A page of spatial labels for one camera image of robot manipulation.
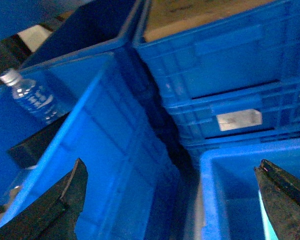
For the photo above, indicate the blue crate far left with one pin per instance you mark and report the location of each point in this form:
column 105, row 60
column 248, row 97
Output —
column 17, row 124

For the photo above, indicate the blue crate with label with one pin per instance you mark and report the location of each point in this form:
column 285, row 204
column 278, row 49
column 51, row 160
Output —
column 231, row 82

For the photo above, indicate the blue crate centre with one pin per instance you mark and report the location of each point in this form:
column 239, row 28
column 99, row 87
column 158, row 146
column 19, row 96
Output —
column 131, row 181

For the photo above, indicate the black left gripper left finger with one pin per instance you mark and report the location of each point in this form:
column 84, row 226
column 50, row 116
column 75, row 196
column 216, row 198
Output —
column 53, row 216

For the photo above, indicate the clear water bottle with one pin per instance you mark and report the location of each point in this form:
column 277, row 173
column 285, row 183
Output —
column 34, row 96

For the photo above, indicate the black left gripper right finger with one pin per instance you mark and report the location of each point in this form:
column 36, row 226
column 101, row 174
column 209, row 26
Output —
column 280, row 195

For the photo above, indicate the dark blue crate top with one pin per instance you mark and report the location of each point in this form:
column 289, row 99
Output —
column 99, row 26

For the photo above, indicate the blue bin lower right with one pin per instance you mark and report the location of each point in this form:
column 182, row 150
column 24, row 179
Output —
column 231, row 200

